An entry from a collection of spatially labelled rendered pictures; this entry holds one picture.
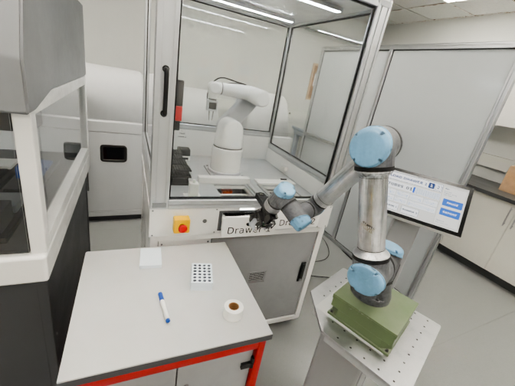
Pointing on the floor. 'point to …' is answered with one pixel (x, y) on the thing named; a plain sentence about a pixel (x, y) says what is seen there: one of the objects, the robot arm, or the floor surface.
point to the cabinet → (261, 263)
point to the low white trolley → (82, 309)
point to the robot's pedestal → (332, 359)
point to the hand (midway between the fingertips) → (254, 223)
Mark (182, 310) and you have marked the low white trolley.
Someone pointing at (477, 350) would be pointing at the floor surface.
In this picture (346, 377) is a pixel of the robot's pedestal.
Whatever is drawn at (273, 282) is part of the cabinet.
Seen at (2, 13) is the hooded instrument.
